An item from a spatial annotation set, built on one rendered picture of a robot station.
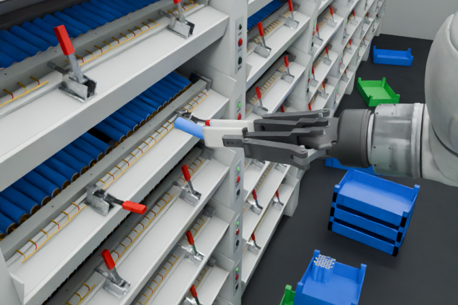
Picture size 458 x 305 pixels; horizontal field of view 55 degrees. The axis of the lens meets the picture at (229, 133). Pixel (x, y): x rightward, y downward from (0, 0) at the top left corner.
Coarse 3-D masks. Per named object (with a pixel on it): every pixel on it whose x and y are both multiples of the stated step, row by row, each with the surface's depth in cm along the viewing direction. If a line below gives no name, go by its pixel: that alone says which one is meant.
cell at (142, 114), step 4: (128, 104) 84; (132, 104) 84; (128, 108) 84; (132, 108) 83; (136, 108) 83; (136, 112) 83; (140, 112) 83; (144, 112) 83; (140, 116) 83; (144, 116) 83; (148, 116) 83
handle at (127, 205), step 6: (102, 198) 65; (108, 198) 65; (114, 198) 65; (114, 204) 64; (120, 204) 64; (126, 204) 63; (132, 204) 63; (138, 204) 63; (132, 210) 63; (138, 210) 62; (144, 210) 63
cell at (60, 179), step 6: (36, 168) 66; (42, 168) 66; (48, 168) 66; (42, 174) 66; (48, 174) 66; (54, 174) 66; (60, 174) 66; (54, 180) 65; (60, 180) 65; (66, 180) 66; (60, 186) 65
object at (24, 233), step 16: (192, 96) 92; (160, 112) 84; (144, 128) 79; (128, 144) 75; (112, 160) 71; (80, 176) 66; (96, 176) 67; (64, 192) 63; (80, 192) 65; (48, 208) 61; (64, 208) 63; (32, 224) 58; (48, 224) 61; (64, 224) 61; (16, 240) 56; (32, 240) 58
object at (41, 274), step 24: (192, 72) 98; (216, 72) 97; (216, 96) 98; (168, 144) 81; (192, 144) 89; (144, 168) 75; (168, 168) 81; (120, 192) 70; (144, 192) 75; (96, 216) 65; (120, 216) 69; (48, 240) 60; (72, 240) 61; (96, 240) 64; (24, 264) 56; (48, 264) 57; (72, 264) 60; (24, 288) 50; (48, 288) 57
